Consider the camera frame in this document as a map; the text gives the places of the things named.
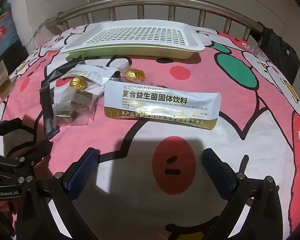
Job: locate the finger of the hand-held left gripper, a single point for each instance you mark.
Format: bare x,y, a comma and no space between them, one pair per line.
37,152
12,125

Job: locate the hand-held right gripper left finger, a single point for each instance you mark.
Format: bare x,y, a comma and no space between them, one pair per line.
82,172

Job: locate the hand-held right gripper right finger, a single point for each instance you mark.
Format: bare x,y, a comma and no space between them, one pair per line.
215,172

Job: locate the black sachet strip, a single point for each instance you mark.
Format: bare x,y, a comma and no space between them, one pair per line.
46,110

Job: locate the clear-wrapped brown pastry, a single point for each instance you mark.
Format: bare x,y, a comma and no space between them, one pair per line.
83,101
65,113

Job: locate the large white gold sachet packet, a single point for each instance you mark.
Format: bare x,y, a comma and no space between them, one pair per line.
152,97

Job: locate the white perforated plastic tray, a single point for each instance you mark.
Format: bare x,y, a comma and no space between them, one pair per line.
140,51

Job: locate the pink cartoon printed blanket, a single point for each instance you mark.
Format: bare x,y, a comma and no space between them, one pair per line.
240,140

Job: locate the brown cardboard box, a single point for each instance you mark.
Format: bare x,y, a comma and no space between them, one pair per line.
1,85

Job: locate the gold foil chocolate ball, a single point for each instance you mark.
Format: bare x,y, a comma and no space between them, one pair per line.
77,82
135,74

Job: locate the small white snack packet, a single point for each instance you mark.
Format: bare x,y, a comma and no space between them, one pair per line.
95,73

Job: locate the crumpled clear plastic wrapper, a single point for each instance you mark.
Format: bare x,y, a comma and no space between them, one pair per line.
258,52

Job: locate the black bag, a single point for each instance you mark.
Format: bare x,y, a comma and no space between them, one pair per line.
280,50

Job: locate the metal bed rail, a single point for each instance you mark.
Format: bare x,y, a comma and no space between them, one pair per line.
140,0

